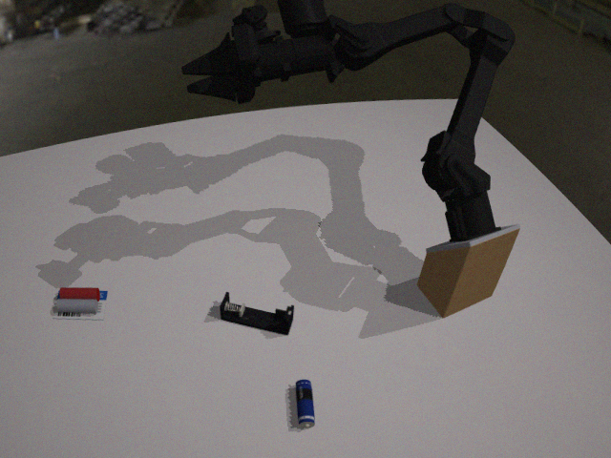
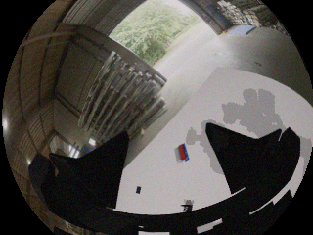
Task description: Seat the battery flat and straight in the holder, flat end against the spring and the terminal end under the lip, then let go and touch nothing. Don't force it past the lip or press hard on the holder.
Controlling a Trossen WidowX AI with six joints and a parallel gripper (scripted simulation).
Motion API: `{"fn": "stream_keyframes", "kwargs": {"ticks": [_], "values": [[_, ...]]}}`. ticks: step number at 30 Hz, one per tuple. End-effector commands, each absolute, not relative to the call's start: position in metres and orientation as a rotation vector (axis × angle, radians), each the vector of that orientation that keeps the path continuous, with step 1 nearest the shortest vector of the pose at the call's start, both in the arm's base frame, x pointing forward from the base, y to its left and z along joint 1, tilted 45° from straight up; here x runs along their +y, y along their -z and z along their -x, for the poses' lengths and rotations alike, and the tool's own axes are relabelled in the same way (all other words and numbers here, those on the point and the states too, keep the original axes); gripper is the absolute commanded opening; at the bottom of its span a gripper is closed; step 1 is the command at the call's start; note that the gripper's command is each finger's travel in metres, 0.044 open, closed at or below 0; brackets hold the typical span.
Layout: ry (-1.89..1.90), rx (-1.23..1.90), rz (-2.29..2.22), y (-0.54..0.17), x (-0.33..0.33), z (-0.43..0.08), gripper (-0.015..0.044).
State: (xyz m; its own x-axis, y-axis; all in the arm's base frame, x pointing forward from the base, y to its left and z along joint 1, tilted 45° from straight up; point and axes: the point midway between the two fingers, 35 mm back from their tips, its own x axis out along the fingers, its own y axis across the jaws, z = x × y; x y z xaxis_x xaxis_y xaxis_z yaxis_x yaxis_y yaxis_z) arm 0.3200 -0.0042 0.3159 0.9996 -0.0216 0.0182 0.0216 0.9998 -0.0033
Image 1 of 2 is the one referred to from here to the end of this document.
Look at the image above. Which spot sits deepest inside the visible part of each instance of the black battery holder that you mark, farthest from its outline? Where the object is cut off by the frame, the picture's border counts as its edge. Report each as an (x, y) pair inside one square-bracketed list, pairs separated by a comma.
[(279, 322)]

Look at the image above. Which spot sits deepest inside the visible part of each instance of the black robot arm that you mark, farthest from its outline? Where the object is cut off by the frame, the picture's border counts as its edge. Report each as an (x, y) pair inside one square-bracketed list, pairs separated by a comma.
[(449, 167)]

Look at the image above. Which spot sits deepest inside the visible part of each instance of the blue and black cylinder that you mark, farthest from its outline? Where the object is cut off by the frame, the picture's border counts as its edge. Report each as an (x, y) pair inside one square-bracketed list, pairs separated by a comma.
[(305, 404)]

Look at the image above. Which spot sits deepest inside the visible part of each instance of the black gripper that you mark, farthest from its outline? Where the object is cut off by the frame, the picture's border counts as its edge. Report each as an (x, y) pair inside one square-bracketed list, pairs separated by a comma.
[(240, 65)]

